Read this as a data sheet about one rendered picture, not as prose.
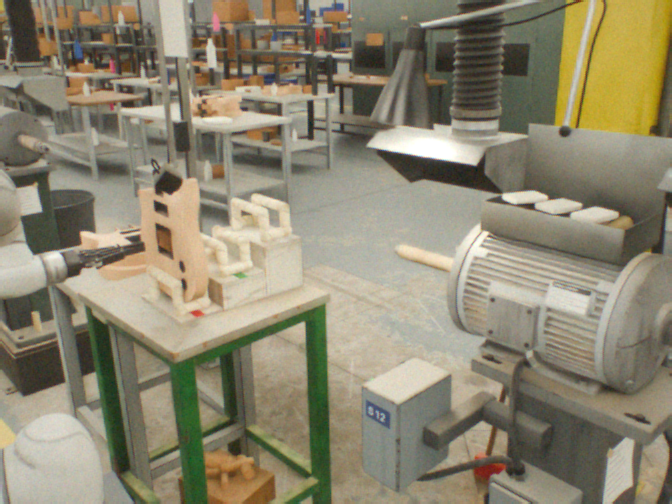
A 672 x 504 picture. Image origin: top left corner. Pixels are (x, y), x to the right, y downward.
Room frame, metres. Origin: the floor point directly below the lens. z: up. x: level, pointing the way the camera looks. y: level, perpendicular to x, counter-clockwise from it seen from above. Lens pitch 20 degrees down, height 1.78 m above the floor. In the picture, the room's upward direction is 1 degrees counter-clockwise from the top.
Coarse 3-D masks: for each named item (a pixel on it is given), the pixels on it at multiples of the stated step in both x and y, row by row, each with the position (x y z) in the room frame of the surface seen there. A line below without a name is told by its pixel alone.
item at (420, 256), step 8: (400, 248) 1.48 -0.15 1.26; (408, 248) 1.47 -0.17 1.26; (416, 248) 1.46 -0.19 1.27; (400, 256) 1.48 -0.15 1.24; (408, 256) 1.46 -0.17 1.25; (416, 256) 1.44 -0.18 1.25; (424, 256) 1.43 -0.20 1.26; (432, 256) 1.42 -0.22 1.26; (440, 256) 1.41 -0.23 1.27; (424, 264) 1.43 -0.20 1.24; (432, 264) 1.41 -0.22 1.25; (440, 264) 1.39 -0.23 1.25; (448, 264) 1.38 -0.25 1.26
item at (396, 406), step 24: (384, 384) 1.10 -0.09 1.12; (408, 384) 1.10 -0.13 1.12; (432, 384) 1.10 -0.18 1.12; (384, 408) 1.06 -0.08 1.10; (408, 408) 1.05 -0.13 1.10; (432, 408) 1.10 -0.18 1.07; (384, 432) 1.06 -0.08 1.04; (408, 432) 1.06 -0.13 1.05; (384, 456) 1.06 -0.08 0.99; (408, 456) 1.06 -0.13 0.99; (432, 456) 1.11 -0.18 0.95; (504, 456) 1.08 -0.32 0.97; (384, 480) 1.06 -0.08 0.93; (408, 480) 1.06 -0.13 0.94
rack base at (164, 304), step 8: (144, 296) 1.97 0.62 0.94; (160, 296) 1.97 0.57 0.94; (168, 296) 1.97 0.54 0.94; (152, 304) 1.92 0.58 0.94; (160, 304) 1.91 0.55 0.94; (168, 304) 1.91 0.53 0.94; (216, 304) 1.89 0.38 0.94; (168, 312) 1.85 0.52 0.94; (208, 312) 1.84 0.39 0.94; (216, 312) 1.85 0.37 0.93; (176, 320) 1.79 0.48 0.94; (184, 320) 1.79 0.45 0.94; (192, 320) 1.80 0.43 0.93
